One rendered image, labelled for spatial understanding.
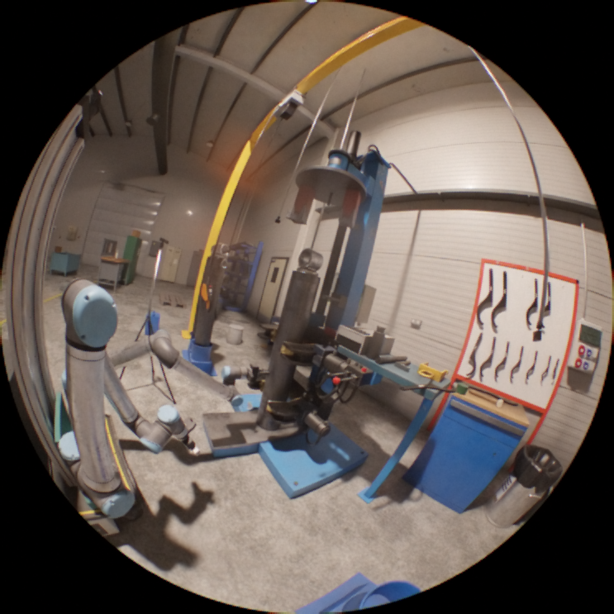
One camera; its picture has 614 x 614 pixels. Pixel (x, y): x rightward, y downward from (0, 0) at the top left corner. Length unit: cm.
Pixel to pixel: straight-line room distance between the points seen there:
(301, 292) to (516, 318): 248
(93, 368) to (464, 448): 200
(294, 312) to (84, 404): 126
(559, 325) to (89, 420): 340
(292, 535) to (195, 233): 1192
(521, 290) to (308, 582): 318
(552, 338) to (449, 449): 180
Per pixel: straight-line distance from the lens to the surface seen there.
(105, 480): 77
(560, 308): 301
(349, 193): 159
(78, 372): 54
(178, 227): 1194
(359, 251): 172
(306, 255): 153
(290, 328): 141
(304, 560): 145
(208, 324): 258
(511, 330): 282
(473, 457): 186
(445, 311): 293
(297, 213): 162
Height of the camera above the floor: 136
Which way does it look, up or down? 5 degrees down
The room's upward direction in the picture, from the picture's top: 15 degrees clockwise
